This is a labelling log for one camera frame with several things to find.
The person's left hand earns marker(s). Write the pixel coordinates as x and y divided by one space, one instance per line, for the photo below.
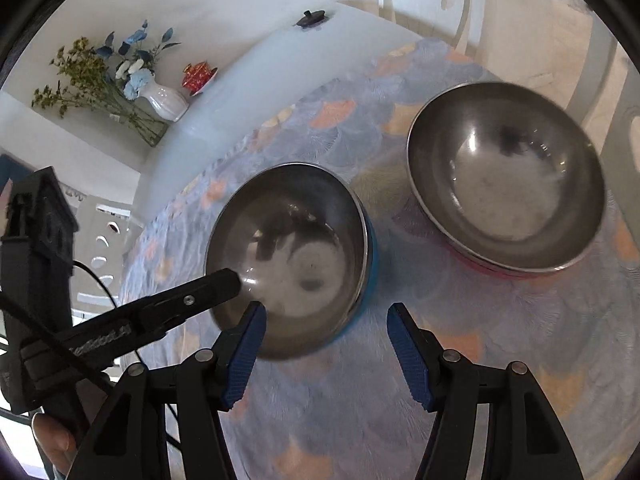
52 437

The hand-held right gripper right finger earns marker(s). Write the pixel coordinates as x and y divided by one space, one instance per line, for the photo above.
410 355

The small black lid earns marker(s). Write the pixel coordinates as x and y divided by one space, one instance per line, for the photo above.
311 20

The green dried flower bunch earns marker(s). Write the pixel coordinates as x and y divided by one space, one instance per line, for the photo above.
75 80

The white ribbed vase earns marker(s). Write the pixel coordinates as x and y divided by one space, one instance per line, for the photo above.
165 102

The blue and white flowers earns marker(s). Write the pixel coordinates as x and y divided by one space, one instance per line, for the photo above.
135 67

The white dining chair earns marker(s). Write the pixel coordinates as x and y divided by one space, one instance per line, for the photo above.
430 0
112 260
622 125

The red lidded teacup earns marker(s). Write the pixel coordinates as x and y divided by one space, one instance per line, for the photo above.
199 77

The blue steel bowl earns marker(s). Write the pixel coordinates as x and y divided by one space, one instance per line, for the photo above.
300 240

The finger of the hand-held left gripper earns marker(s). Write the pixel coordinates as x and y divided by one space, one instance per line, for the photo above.
170 310

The glass vase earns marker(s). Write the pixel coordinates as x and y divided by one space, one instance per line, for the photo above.
147 127

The red steel bowl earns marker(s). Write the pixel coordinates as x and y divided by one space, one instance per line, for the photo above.
500 185

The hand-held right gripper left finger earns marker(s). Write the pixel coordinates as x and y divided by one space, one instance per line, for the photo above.
245 355

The scale patterned tablecloth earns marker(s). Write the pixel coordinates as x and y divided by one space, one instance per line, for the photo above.
340 410

